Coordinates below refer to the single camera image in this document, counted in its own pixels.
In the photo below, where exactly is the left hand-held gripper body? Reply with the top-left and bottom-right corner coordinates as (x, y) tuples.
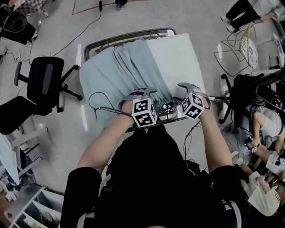
(118, 86), (158, 128)

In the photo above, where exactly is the white desk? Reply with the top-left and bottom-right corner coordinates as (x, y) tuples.
(0, 126), (49, 187)

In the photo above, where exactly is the black office chair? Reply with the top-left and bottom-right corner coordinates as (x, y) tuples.
(0, 95), (54, 136)
(14, 56), (83, 114)
(219, 68), (285, 132)

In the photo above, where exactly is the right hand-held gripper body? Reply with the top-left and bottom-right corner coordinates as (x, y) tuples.
(177, 82), (212, 121)

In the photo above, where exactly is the white shelf unit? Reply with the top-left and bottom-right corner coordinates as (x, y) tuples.
(4, 183), (65, 228)

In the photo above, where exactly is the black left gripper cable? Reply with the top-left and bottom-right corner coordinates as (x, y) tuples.
(88, 92), (134, 122)

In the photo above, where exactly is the person's black shirt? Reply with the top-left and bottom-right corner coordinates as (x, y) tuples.
(60, 124), (245, 228)

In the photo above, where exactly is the black power adapter cable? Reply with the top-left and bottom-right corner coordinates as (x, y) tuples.
(53, 0), (103, 57)

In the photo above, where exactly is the white pillow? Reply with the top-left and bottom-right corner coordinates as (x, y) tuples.
(146, 33), (207, 101)

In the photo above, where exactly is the white backpack shoulder strap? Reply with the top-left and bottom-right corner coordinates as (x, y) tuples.
(222, 199), (242, 228)
(98, 173), (112, 199)

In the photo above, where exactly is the person's right forearm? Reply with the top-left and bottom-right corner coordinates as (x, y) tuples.
(197, 106), (233, 174)

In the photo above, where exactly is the person's left forearm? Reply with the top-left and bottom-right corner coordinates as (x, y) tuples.
(77, 110), (135, 173)

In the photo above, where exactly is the white pod backpack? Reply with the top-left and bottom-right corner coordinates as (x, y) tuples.
(0, 10), (37, 45)

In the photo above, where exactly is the light blue pillowcase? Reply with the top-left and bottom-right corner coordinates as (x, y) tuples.
(79, 39), (174, 132)

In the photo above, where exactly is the checkered cloth table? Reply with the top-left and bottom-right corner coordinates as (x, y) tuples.
(13, 0), (49, 17)

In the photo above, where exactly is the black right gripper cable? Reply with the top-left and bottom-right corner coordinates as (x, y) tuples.
(183, 120), (202, 161)

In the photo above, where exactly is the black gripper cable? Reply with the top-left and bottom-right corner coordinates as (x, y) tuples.
(88, 92), (134, 122)
(183, 120), (202, 161)

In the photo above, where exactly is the gold wire chair patterned cushion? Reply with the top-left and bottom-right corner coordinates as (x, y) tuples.
(213, 22), (259, 77)

